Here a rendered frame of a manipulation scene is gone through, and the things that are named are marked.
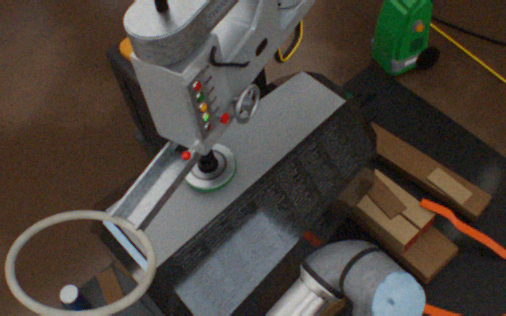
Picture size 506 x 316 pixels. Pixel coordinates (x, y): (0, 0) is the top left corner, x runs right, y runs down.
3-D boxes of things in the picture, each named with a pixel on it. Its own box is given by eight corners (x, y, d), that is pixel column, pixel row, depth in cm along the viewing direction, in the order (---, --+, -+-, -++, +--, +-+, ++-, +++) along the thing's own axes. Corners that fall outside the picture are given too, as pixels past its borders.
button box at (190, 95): (210, 123, 211) (194, 66, 188) (216, 126, 210) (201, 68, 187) (196, 140, 207) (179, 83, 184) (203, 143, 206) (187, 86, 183)
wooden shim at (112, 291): (96, 275, 323) (95, 274, 321) (112, 267, 325) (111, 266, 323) (112, 313, 309) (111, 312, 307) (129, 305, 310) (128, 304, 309)
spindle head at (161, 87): (212, 75, 243) (191, -12, 207) (260, 92, 234) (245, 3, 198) (159, 140, 227) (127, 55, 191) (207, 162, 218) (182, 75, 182)
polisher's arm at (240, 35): (277, 7, 268) (266, -85, 229) (323, 22, 259) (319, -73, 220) (182, 123, 235) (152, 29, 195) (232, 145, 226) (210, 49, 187)
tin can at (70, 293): (89, 301, 314) (81, 291, 303) (77, 315, 310) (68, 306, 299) (77, 291, 318) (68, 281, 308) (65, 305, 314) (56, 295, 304)
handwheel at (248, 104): (241, 96, 231) (235, 68, 219) (264, 105, 227) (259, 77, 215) (219, 124, 224) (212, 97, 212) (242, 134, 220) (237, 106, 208)
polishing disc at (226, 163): (246, 166, 243) (246, 164, 242) (204, 198, 236) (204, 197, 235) (212, 136, 254) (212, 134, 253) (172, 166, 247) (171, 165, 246)
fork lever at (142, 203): (213, 87, 244) (211, 78, 240) (254, 102, 237) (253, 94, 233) (105, 217, 212) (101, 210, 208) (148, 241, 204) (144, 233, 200)
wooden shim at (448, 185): (426, 179, 326) (426, 177, 325) (437, 168, 329) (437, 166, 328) (461, 206, 313) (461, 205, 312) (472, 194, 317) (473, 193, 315)
